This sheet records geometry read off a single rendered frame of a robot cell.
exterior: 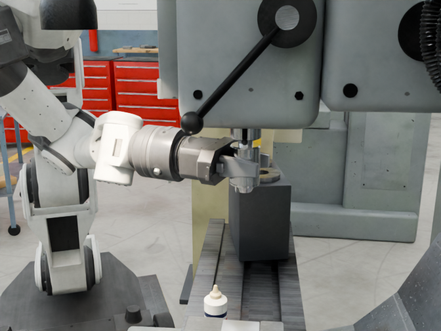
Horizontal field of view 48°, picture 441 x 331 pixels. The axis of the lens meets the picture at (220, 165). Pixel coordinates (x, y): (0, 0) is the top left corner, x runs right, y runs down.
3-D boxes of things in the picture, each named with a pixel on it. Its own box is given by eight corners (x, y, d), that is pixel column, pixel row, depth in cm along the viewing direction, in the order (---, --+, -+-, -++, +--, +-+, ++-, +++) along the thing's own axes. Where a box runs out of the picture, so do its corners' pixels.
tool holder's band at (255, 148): (253, 146, 80) (253, 140, 79) (265, 153, 75) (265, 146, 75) (226, 148, 78) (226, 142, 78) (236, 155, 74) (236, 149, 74)
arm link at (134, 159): (152, 119, 79) (93, 113, 84) (140, 186, 78) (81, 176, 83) (182, 134, 90) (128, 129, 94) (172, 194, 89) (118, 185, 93)
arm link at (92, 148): (112, 108, 82) (92, 116, 94) (102, 161, 81) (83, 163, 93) (149, 117, 85) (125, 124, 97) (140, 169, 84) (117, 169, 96)
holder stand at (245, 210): (237, 262, 117) (239, 180, 112) (228, 224, 138) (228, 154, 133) (289, 259, 118) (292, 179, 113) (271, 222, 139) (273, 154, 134)
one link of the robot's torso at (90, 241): (40, 270, 173) (36, 236, 169) (99, 263, 178) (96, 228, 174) (37, 302, 154) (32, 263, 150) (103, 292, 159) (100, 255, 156)
